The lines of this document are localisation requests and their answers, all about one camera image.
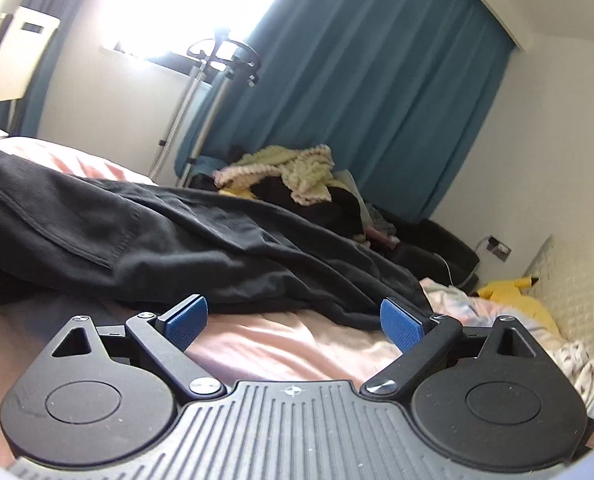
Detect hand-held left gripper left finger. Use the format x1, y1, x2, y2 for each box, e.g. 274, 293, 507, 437
51, 295, 227, 402

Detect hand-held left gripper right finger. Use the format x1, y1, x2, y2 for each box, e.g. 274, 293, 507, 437
359, 298, 540, 402

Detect black pants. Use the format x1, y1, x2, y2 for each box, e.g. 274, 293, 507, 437
0, 140, 433, 331

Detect black clothes pile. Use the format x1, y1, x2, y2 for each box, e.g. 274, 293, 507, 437
192, 145, 373, 241

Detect black bag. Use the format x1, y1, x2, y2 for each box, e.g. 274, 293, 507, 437
377, 215, 480, 291

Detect pink bed sheet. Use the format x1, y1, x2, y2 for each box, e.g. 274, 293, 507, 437
0, 135, 408, 461

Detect yellow plush toy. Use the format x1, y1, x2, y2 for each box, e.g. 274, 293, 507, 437
477, 275, 560, 336

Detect quilted cream headboard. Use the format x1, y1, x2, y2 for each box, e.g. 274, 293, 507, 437
520, 235, 594, 396

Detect garment steamer stand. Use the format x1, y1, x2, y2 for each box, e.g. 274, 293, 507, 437
154, 35, 263, 188

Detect teal curtain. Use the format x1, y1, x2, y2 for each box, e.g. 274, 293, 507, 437
174, 0, 515, 223

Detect white chair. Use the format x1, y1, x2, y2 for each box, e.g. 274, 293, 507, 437
0, 6, 60, 128

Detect white cable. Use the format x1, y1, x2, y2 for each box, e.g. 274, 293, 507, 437
434, 252, 453, 287

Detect wall socket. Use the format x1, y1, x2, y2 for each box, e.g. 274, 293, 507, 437
487, 237, 512, 261

